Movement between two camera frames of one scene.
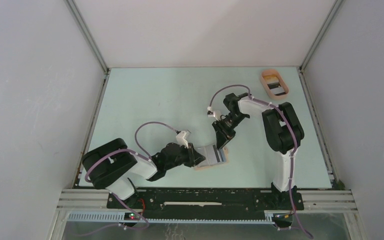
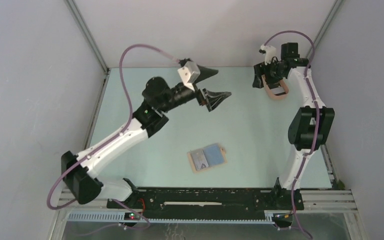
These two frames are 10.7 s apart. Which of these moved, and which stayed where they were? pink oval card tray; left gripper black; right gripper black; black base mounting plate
Moved: left gripper black; right gripper black
Stayed: black base mounting plate; pink oval card tray
